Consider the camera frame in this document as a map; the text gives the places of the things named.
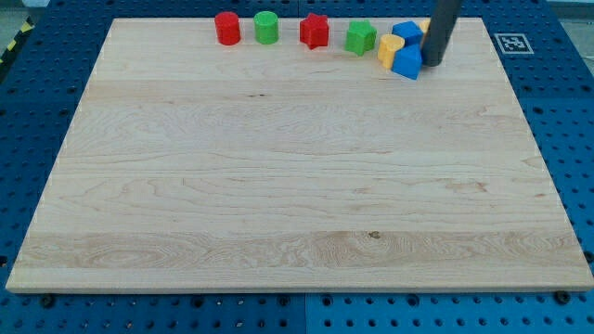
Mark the blue triangle block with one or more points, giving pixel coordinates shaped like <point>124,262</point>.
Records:
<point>408,62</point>

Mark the wooden board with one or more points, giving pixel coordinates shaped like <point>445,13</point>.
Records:
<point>193,167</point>

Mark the red star block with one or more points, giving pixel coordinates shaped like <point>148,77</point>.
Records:
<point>314,30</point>

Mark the green cylinder block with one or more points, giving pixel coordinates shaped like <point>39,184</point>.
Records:
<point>266,27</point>

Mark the green star block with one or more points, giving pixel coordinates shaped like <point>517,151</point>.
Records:
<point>360,37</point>

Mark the yellow heart block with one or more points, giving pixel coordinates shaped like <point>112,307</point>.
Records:
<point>389,45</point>

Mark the red cylinder block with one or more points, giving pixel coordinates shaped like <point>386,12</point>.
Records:
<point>227,28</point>

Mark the blue cube block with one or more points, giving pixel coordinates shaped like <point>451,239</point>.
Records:
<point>409,31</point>

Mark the yellow block behind rod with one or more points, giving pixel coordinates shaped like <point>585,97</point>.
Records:
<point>424,26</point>

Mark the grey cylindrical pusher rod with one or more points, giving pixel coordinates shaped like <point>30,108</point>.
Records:
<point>443,21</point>

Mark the white fiducial marker tag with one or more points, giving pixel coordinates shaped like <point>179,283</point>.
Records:
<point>512,43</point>

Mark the yellow black hazard tape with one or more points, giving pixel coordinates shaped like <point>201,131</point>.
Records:
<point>17,42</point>

